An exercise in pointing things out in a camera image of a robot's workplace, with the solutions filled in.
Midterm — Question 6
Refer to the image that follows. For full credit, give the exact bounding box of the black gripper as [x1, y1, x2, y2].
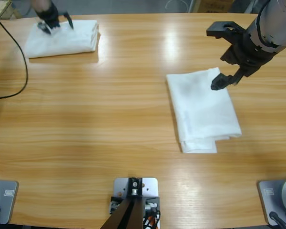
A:
[35, 1, 74, 36]
[210, 27, 277, 91]

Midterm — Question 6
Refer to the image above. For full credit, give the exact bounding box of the white T-shirt with small print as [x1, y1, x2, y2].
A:
[166, 67, 243, 154]

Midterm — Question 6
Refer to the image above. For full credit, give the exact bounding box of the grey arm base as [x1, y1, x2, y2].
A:
[0, 180, 19, 225]
[257, 177, 286, 226]

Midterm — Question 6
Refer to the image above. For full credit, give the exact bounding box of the wooden pallet stack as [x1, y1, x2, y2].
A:
[0, 0, 22, 21]

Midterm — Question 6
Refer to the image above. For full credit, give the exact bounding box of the brown cardboard box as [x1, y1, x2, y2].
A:
[197, 0, 232, 13]

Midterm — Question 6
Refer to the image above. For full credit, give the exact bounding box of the orange clamp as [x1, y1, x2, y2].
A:
[143, 213, 162, 229]

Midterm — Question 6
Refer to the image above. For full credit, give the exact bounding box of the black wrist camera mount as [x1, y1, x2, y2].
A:
[206, 21, 247, 46]

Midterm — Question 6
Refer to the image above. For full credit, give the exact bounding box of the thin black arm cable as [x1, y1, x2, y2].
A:
[0, 10, 29, 100]

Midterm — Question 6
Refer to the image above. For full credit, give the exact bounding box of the grey metal frame leg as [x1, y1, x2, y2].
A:
[244, 0, 259, 14]

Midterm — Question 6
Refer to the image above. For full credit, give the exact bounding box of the white mount plate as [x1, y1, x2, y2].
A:
[113, 177, 160, 198]

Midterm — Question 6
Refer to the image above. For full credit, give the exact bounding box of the silver bracket fitting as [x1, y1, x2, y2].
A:
[109, 200, 121, 213]
[144, 201, 158, 213]

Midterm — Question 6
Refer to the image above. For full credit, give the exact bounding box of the dark camera post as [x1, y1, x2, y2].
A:
[101, 177, 143, 229]

